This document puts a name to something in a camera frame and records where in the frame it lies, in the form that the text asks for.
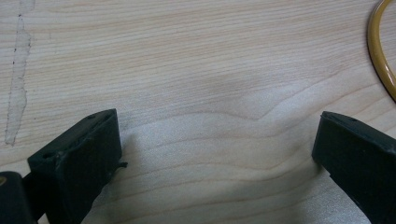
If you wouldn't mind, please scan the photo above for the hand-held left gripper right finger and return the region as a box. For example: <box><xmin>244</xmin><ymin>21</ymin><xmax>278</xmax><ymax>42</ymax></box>
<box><xmin>311</xmin><ymin>110</ymin><xmax>396</xmax><ymax>224</ymax></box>

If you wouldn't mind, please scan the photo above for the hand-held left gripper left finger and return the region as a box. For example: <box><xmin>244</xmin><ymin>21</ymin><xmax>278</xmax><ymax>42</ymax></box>
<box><xmin>23</xmin><ymin>108</ymin><xmax>129</xmax><ymax>224</ymax></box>

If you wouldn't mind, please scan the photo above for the yellow ring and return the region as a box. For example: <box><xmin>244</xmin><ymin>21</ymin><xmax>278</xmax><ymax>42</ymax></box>
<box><xmin>366</xmin><ymin>0</ymin><xmax>396</xmax><ymax>103</ymax></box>

